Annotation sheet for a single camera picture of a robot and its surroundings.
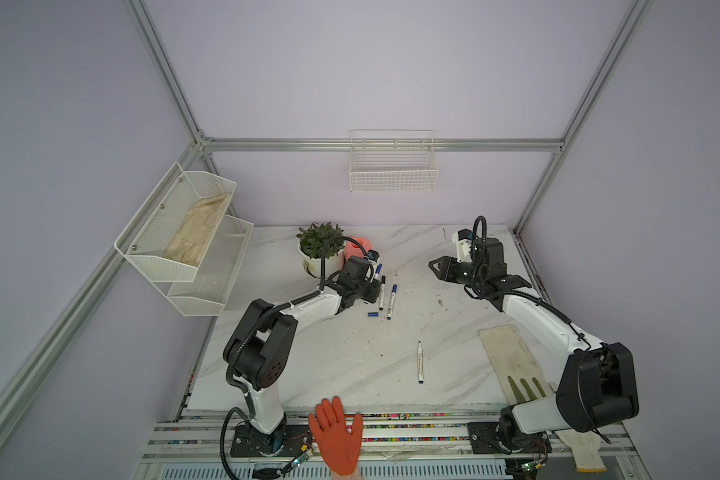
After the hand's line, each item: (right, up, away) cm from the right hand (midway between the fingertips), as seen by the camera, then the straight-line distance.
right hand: (432, 262), depth 85 cm
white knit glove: (+36, -46, -12) cm, 59 cm away
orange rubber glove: (-26, -45, -13) cm, 54 cm away
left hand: (-17, -7, +9) cm, 21 cm away
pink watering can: (-24, +4, +9) cm, 26 cm away
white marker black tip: (-15, -8, +1) cm, 17 cm away
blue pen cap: (-17, -17, +11) cm, 27 cm away
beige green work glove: (+25, -32, -1) cm, 40 cm away
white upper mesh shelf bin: (-71, +7, -7) cm, 72 cm away
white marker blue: (-11, -13, +15) cm, 22 cm away
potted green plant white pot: (-34, +7, +9) cm, 36 cm away
